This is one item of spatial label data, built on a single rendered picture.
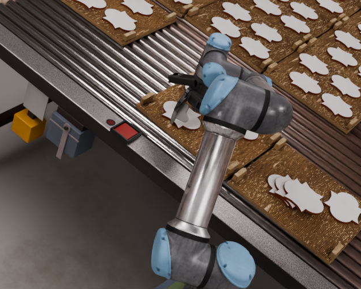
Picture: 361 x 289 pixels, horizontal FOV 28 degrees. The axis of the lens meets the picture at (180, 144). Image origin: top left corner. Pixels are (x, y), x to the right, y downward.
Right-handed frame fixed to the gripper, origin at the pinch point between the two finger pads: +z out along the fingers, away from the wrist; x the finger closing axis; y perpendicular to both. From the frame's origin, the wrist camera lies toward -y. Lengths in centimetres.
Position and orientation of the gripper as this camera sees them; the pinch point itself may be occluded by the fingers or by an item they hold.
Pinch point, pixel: (181, 116)
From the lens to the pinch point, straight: 249.3
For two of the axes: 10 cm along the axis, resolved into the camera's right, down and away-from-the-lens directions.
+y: 7.3, 6.1, -3.2
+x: 6.1, -3.6, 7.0
